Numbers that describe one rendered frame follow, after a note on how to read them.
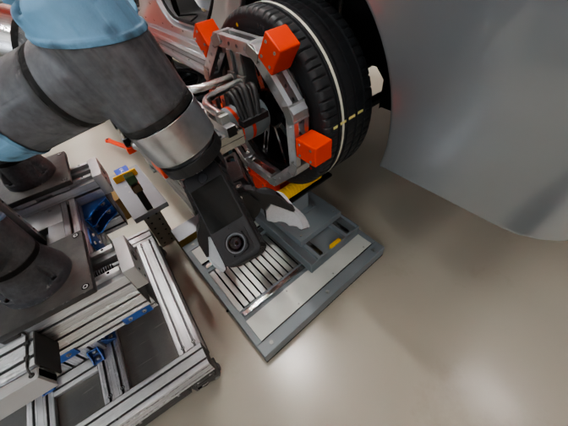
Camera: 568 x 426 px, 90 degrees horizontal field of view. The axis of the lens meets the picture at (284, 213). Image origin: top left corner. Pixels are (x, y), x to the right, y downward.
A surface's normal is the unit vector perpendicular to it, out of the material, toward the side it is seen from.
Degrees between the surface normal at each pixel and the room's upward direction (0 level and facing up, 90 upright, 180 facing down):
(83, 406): 0
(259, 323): 0
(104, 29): 78
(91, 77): 91
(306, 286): 0
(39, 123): 103
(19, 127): 96
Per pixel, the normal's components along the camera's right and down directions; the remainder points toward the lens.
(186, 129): 0.66, 0.37
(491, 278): -0.09, -0.67
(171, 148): 0.22, 0.69
